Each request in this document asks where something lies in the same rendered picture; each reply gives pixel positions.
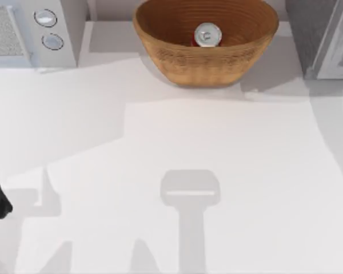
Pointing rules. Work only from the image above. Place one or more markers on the brown woven basket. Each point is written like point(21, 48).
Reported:
point(205, 65)

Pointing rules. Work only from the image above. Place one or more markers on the red and white can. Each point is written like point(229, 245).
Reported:
point(208, 34)

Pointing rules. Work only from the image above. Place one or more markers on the pale microwave oven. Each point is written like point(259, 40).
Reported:
point(54, 54)

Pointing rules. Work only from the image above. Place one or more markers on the round microwave knob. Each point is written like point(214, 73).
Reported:
point(52, 41)
point(45, 18)

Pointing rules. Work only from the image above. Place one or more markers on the microwave oven door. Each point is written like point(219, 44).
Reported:
point(3, 34)

